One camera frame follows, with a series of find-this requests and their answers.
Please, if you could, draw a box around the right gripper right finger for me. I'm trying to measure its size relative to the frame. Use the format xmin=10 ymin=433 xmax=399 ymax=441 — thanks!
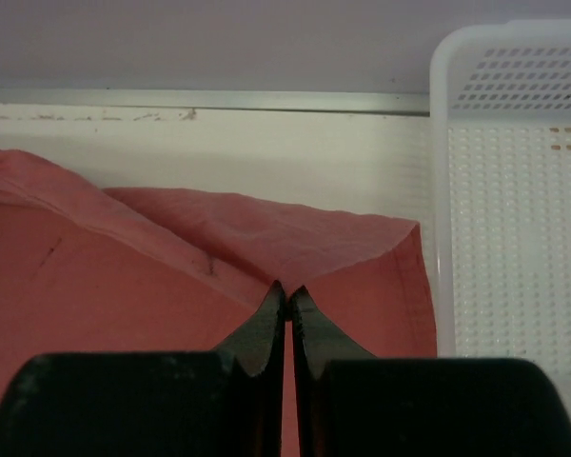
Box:
xmin=290 ymin=288 xmax=571 ymax=456

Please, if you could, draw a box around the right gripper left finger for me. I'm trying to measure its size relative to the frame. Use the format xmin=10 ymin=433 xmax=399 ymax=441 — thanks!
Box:
xmin=0 ymin=283 xmax=286 ymax=456

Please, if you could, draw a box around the salmon pink t shirt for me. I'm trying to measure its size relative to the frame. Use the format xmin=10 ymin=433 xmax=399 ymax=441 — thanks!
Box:
xmin=0 ymin=150 xmax=437 ymax=439

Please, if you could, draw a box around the white plastic basket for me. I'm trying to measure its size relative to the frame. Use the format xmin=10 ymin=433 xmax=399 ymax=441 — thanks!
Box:
xmin=430 ymin=19 xmax=571 ymax=377

